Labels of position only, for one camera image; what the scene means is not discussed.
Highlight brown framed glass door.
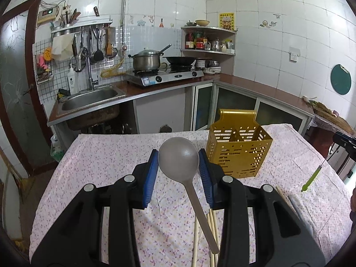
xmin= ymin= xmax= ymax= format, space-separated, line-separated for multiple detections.
xmin=0 ymin=0 xmax=53 ymax=177

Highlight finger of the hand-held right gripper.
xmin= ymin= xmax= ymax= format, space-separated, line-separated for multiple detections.
xmin=332 ymin=131 xmax=356 ymax=152

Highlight steel cooking pot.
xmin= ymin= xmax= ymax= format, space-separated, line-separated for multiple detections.
xmin=128 ymin=49 xmax=162 ymax=71

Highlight white soap bottle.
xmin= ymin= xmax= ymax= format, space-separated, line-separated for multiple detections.
xmin=67 ymin=64 xmax=79 ymax=95

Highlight wire wall basket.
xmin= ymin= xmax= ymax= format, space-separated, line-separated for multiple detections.
xmin=35 ymin=54 xmax=53 ymax=85

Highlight gold perforated utensil holder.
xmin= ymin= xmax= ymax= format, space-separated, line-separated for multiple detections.
xmin=206 ymin=108 xmax=273 ymax=179

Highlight cutting board with vegetables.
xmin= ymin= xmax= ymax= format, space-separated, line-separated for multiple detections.
xmin=303 ymin=96 xmax=355 ymax=134

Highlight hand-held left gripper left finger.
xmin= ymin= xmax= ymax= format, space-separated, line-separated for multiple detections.
xmin=30 ymin=150 xmax=160 ymax=267

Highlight beige wall control box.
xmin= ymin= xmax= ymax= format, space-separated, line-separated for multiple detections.
xmin=37 ymin=7 xmax=60 ymax=24

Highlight grey ladle spoon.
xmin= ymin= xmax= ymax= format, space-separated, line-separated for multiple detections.
xmin=158 ymin=137 xmax=221 ymax=255

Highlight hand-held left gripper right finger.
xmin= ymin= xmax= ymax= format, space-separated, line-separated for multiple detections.
xmin=198 ymin=149 xmax=326 ymax=267

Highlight stack of steel bowls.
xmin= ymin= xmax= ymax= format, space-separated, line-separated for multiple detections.
xmin=195 ymin=58 xmax=221 ymax=74

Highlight chrome faucet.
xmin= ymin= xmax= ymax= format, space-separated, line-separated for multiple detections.
xmin=76 ymin=47 xmax=99 ymax=91

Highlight yellow hose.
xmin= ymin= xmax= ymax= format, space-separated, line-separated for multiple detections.
xmin=100 ymin=58 xmax=125 ymax=78

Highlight steel utensil wall rack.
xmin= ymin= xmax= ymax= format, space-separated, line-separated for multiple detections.
xmin=51 ymin=17 xmax=113 ymax=36

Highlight white hanging bag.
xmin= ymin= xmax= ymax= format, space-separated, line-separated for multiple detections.
xmin=51 ymin=33 xmax=74 ymax=61

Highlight white corner shelf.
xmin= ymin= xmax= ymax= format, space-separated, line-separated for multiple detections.
xmin=180 ymin=26 xmax=237 ymax=56

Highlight black hanging spatula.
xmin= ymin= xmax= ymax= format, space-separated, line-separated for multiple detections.
xmin=93 ymin=28 xmax=105 ymax=62

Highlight steel kitchen sink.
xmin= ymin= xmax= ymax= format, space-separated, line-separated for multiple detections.
xmin=47 ymin=85 xmax=128 ymax=131

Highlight green round board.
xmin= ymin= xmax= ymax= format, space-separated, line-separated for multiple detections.
xmin=330 ymin=64 xmax=352 ymax=95

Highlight glass door counter cabinets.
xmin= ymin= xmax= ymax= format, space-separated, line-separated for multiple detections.
xmin=192 ymin=82 xmax=315 ymax=131

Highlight green handled utensil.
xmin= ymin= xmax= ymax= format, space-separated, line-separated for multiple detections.
xmin=301 ymin=145 xmax=333 ymax=192

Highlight wooden chopstick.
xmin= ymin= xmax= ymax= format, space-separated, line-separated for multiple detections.
xmin=193 ymin=220 xmax=199 ymax=267
xmin=207 ymin=208 xmax=214 ymax=267
xmin=211 ymin=208 xmax=221 ymax=256

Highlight steel gas stove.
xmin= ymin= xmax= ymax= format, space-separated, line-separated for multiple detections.
xmin=126 ymin=65 xmax=205 ymax=89

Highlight floral tablecloth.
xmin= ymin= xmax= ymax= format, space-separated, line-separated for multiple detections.
xmin=29 ymin=123 xmax=352 ymax=267

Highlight black wok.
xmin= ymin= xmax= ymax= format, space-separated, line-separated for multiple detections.
xmin=163 ymin=56 xmax=196 ymax=67

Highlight yellow wall poster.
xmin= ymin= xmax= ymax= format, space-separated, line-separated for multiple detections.
xmin=219 ymin=12 xmax=235 ymax=31

